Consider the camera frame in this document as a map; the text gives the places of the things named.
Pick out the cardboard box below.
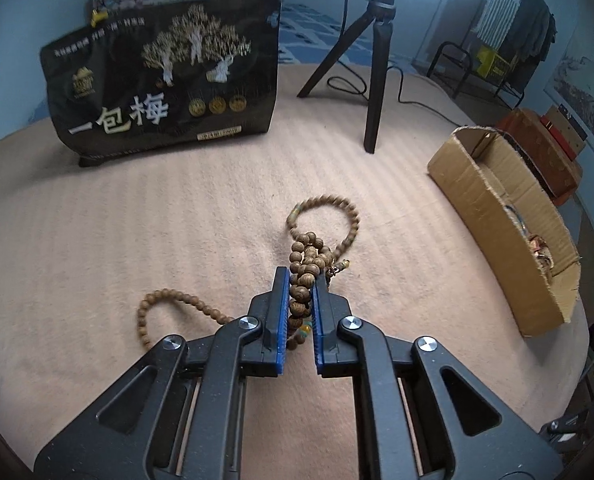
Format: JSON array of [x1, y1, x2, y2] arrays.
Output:
[[426, 125, 582, 339]]

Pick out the dark hanging clothes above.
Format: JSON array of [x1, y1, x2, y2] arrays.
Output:
[[506, 0, 558, 64]]

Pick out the black tripod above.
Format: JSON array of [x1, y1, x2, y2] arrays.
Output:
[[296, 0, 403, 155]]

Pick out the orange covered cabinet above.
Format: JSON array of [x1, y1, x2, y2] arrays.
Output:
[[496, 107, 583, 207]]

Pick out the black printed snack bag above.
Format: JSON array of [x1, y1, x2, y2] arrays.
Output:
[[40, 0, 283, 168]]

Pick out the gold jewelry piece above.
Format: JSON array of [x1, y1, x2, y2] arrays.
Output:
[[526, 232, 556, 274]]

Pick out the black metal shoe rack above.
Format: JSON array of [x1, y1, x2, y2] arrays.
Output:
[[429, 40, 526, 111]]

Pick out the wooden bead necklace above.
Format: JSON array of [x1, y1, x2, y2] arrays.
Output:
[[136, 195, 361, 357]]

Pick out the red and brown box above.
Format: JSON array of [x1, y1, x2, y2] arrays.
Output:
[[538, 104, 591, 159]]

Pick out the white striped knit garment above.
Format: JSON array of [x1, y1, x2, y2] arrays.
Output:
[[476, 0, 526, 52]]

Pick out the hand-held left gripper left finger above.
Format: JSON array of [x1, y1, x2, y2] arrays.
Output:
[[34, 266, 293, 480]]

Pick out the yellow box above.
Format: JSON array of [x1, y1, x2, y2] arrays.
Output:
[[476, 45, 512, 80]]

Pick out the ring light on tripod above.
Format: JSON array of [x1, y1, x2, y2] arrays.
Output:
[[326, 0, 459, 127]]

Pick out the landscape wall poster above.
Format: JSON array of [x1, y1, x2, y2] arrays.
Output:
[[544, 34, 594, 162]]

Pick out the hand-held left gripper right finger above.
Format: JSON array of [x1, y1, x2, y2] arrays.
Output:
[[311, 277, 564, 480]]

